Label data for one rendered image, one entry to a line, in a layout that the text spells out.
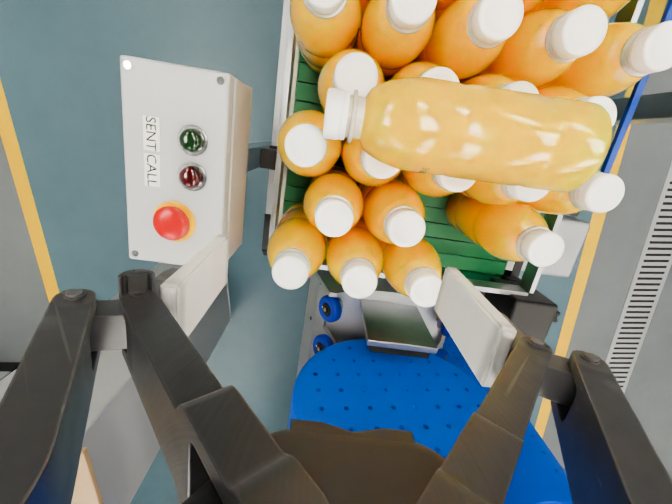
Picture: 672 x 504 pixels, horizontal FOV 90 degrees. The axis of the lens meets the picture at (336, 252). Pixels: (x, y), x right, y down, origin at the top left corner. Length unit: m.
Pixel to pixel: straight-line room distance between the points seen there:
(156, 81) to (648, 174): 1.89
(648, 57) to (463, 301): 0.31
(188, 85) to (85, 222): 1.50
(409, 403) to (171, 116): 0.43
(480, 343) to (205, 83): 0.32
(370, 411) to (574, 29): 0.44
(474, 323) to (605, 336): 2.06
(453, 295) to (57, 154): 1.74
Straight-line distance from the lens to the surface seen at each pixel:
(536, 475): 0.90
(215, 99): 0.37
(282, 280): 0.37
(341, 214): 0.34
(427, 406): 0.50
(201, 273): 0.16
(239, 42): 1.52
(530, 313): 0.60
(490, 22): 0.37
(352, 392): 0.48
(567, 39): 0.40
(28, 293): 2.14
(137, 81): 0.39
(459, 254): 0.62
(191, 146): 0.36
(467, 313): 0.18
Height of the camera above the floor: 1.45
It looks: 71 degrees down
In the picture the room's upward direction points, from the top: 177 degrees clockwise
